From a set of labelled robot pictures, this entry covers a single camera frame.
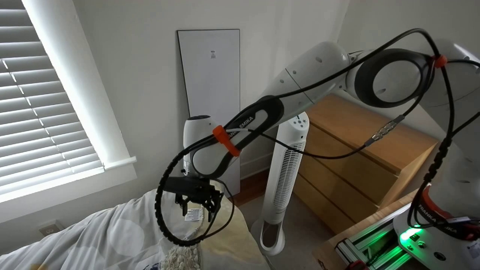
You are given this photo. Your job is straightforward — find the white window blinds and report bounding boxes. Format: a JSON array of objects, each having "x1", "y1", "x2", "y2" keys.
[
  {"x1": 0, "y1": 0, "x2": 138, "y2": 226},
  {"x1": 0, "y1": 0, "x2": 106, "y2": 205}
]

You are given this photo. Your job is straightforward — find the red cable at base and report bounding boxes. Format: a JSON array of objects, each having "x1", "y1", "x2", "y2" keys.
[{"x1": 418, "y1": 187, "x2": 480, "y2": 239}]

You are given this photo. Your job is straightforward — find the light wooden dresser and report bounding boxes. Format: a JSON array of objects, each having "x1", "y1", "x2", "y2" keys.
[{"x1": 292, "y1": 95, "x2": 441, "y2": 238}]

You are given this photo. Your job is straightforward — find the tall white flat panel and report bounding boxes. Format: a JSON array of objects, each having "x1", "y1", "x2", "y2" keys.
[{"x1": 175, "y1": 28, "x2": 243, "y2": 200}]

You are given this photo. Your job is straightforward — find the white tower fan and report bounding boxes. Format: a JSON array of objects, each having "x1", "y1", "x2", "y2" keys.
[{"x1": 258, "y1": 112, "x2": 312, "y2": 259}]

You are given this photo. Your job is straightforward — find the orange cable strap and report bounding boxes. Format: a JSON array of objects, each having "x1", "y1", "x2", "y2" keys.
[
  {"x1": 211, "y1": 125, "x2": 243, "y2": 160},
  {"x1": 432, "y1": 53, "x2": 450, "y2": 71}
]

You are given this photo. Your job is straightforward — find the white and yellow duvet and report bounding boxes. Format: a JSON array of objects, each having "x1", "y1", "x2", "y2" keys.
[{"x1": 0, "y1": 187, "x2": 271, "y2": 270}]

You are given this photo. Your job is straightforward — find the white wall outlet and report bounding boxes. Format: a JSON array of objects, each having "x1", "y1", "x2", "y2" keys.
[{"x1": 37, "y1": 220, "x2": 64, "y2": 238}]

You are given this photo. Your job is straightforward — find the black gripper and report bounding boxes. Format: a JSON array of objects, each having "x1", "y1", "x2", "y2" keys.
[{"x1": 160, "y1": 175, "x2": 225, "y2": 223}]

